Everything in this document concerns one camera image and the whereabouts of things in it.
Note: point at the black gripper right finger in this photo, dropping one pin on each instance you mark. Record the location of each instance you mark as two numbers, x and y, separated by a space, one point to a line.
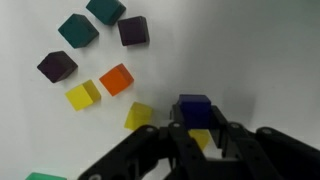
266 153

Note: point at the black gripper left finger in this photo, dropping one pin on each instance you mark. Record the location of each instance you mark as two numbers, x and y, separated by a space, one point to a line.
156 150

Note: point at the small blue block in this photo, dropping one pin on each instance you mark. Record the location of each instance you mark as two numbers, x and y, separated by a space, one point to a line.
195 110

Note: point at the small yellow block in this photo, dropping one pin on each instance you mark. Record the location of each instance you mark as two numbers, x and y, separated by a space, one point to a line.
200 138
82 95
138 115

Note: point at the small orange block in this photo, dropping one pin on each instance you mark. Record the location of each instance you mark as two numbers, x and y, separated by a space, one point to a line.
116 79

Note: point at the large green block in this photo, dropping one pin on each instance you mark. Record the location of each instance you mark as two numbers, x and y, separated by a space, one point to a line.
43 176

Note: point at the small purple block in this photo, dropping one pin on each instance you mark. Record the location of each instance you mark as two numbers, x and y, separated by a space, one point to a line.
56 66
133 30

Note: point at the small green block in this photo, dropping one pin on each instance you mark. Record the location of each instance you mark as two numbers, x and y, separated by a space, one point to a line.
78 30
106 10

